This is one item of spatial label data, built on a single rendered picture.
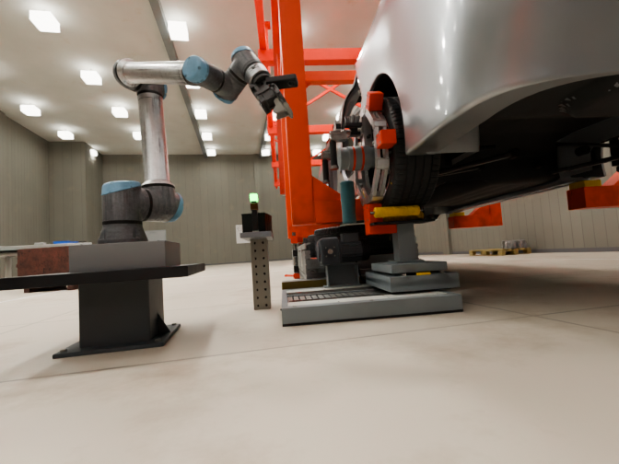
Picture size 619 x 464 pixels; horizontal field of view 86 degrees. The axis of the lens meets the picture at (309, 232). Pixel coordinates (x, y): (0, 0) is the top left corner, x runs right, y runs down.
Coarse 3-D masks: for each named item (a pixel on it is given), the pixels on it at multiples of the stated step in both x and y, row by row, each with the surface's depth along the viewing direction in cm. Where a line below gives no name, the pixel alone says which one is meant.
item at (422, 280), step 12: (372, 276) 198; (384, 276) 174; (396, 276) 171; (408, 276) 167; (420, 276) 167; (432, 276) 168; (444, 276) 168; (456, 276) 169; (384, 288) 176; (396, 288) 166; (408, 288) 166; (420, 288) 167; (432, 288) 167; (444, 288) 172
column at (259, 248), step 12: (252, 240) 199; (264, 240) 200; (252, 252) 199; (264, 252) 199; (252, 264) 198; (264, 264) 199; (252, 276) 198; (264, 276) 198; (252, 288) 197; (264, 288) 200; (264, 300) 197
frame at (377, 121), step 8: (360, 112) 195; (368, 112) 178; (376, 112) 179; (368, 120) 178; (376, 120) 170; (384, 120) 170; (376, 128) 168; (384, 128) 169; (360, 144) 216; (376, 144) 168; (376, 152) 169; (384, 152) 169; (376, 160) 169; (384, 160) 168; (376, 168) 170; (384, 168) 169; (360, 176) 221; (376, 176) 172; (384, 176) 172; (360, 184) 217; (376, 184) 175; (384, 184) 176; (360, 192) 208; (368, 192) 208; (376, 192) 179; (360, 200) 208; (368, 200) 188; (376, 200) 182
